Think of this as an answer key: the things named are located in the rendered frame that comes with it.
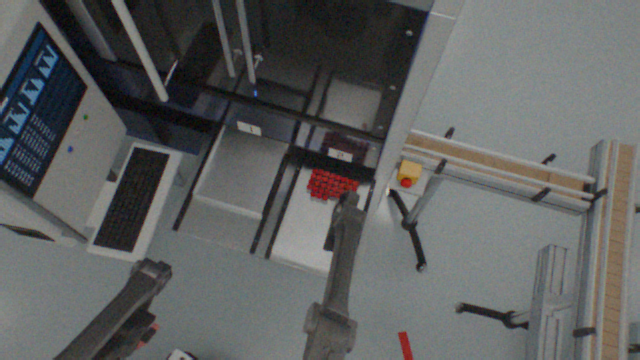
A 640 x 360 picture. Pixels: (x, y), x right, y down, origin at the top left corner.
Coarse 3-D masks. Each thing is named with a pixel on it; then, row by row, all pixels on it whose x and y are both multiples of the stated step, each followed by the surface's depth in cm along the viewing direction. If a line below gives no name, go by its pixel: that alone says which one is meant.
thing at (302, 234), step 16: (304, 176) 195; (304, 192) 192; (288, 208) 187; (304, 208) 190; (320, 208) 190; (288, 224) 187; (304, 224) 188; (320, 224) 188; (288, 240) 185; (304, 240) 185; (320, 240) 185; (288, 256) 182; (304, 256) 183; (320, 256) 183
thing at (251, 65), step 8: (240, 0) 116; (240, 8) 118; (240, 16) 121; (240, 24) 124; (248, 24) 124; (248, 32) 126; (248, 40) 129; (248, 48) 131; (248, 56) 134; (256, 56) 145; (248, 64) 137; (256, 64) 144; (248, 72) 141
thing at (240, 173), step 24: (216, 144) 197; (240, 144) 199; (264, 144) 199; (288, 144) 199; (216, 168) 195; (240, 168) 195; (264, 168) 195; (216, 192) 191; (240, 192) 191; (264, 192) 192
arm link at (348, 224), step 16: (352, 208) 140; (336, 224) 139; (352, 224) 135; (336, 240) 134; (352, 240) 131; (336, 256) 127; (352, 256) 127; (336, 272) 122; (352, 272) 124; (336, 288) 118; (320, 304) 114; (336, 304) 115; (336, 320) 115; (352, 320) 115; (352, 336) 112
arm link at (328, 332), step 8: (320, 320) 110; (328, 320) 111; (320, 328) 109; (328, 328) 109; (336, 328) 110; (344, 328) 111; (312, 336) 109; (320, 336) 108; (328, 336) 109; (336, 336) 109; (344, 336) 110; (312, 344) 107; (320, 344) 107; (328, 344) 108; (336, 344) 109; (344, 344) 109; (304, 352) 109; (312, 352) 106; (320, 352) 107; (328, 352) 108; (336, 352) 108; (344, 352) 108
